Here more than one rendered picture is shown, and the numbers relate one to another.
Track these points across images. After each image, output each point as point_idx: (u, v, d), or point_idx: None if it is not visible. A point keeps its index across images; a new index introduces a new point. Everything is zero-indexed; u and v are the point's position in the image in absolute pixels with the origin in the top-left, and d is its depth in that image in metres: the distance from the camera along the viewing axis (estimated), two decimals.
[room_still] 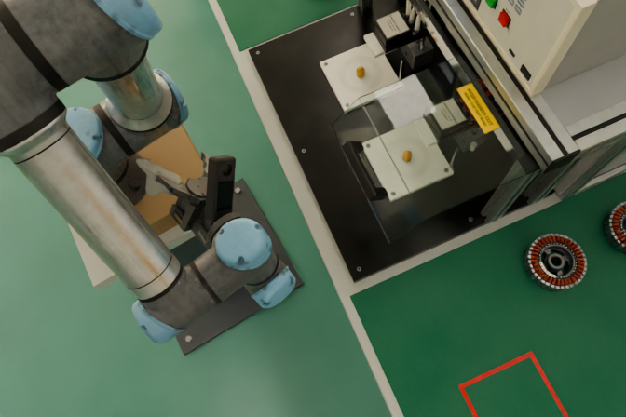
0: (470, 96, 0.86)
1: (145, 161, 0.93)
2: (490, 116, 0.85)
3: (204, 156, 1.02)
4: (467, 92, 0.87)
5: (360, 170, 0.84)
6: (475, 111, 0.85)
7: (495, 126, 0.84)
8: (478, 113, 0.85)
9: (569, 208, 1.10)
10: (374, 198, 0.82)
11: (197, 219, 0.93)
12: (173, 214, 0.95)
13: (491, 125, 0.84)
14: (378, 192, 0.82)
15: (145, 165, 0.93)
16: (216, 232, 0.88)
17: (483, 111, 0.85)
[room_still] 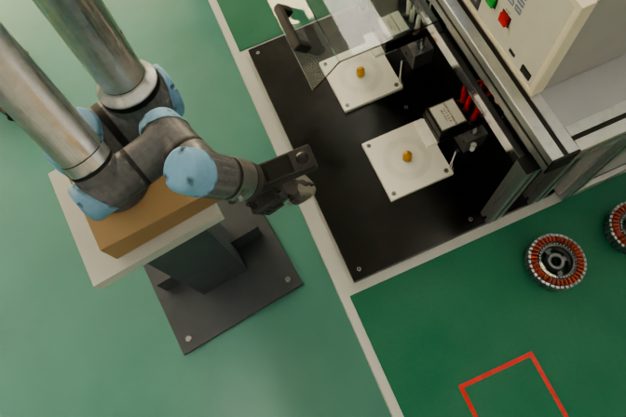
0: None
1: (311, 186, 1.06)
2: None
3: (311, 186, 1.05)
4: None
5: (287, 25, 0.95)
6: None
7: None
8: None
9: (569, 208, 1.10)
10: (297, 48, 0.94)
11: None
12: None
13: None
14: (302, 43, 0.94)
15: None
16: None
17: None
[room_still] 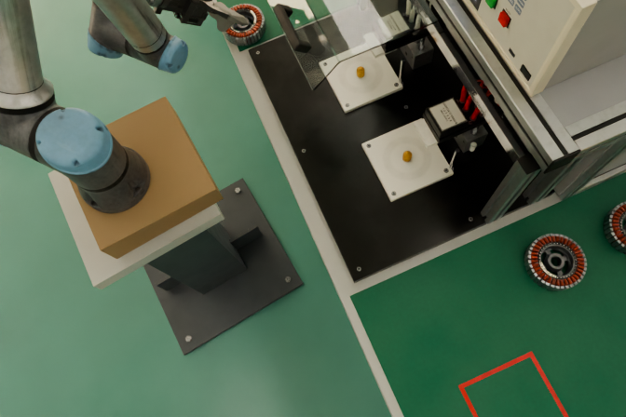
0: None
1: None
2: None
3: (239, 16, 1.21)
4: None
5: (287, 25, 0.95)
6: None
7: None
8: None
9: (569, 208, 1.10)
10: (297, 48, 0.94)
11: None
12: None
13: None
14: (302, 43, 0.94)
15: None
16: None
17: None
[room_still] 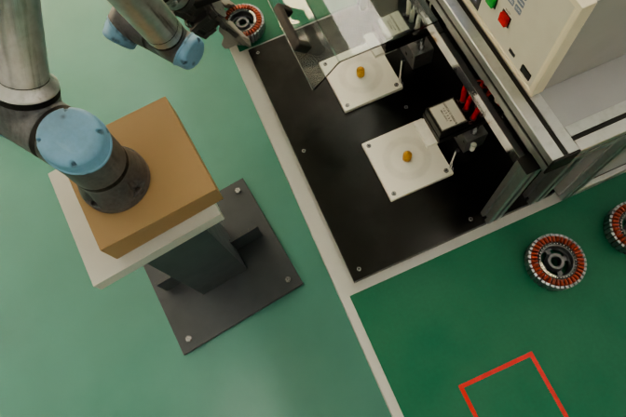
0: None
1: None
2: None
3: (246, 37, 1.29)
4: None
5: (287, 25, 0.95)
6: None
7: None
8: None
9: (569, 208, 1.10)
10: (297, 48, 0.94)
11: None
12: None
13: None
14: (302, 43, 0.94)
15: None
16: None
17: None
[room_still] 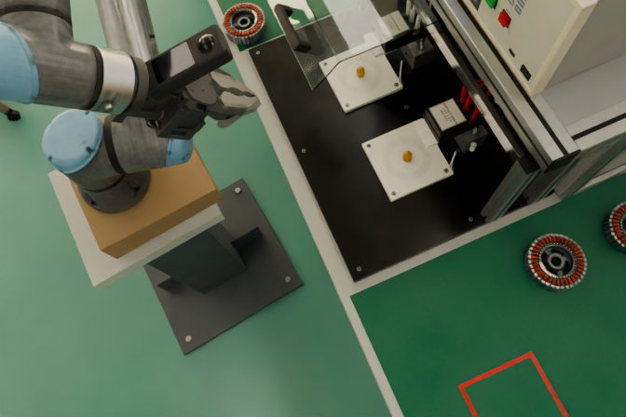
0: None
1: (253, 99, 0.76)
2: None
3: (251, 98, 0.75)
4: None
5: (287, 25, 0.95)
6: None
7: None
8: None
9: (569, 208, 1.10)
10: (297, 48, 0.94)
11: None
12: None
13: None
14: (302, 43, 0.94)
15: None
16: None
17: None
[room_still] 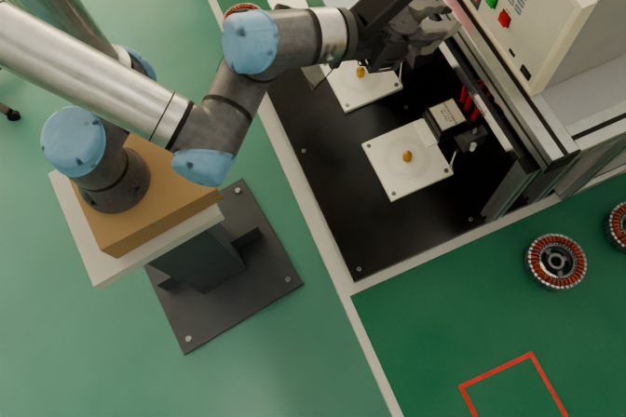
0: None
1: (446, 10, 0.79)
2: None
3: (451, 21, 0.77)
4: None
5: None
6: None
7: None
8: None
9: (569, 208, 1.10)
10: None
11: None
12: None
13: None
14: None
15: (442, 14, 0.79)
16: None
17: None
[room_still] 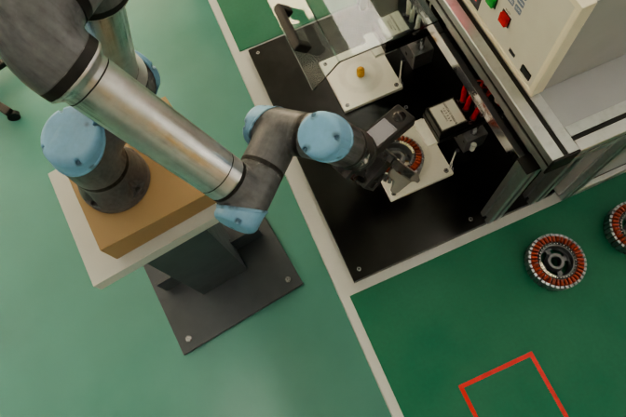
0: None
1: None
2: None
3: (414, 172, 1.04)
4: None
5: (287, 25, 0.95)
6: None
7: None
8: None
9: (569, 208, 1.10)
10: (297, 48, 0.94)
11: None
12: None
13: None
14: (302, 43, 0.94)
15: None
16: None
17: None
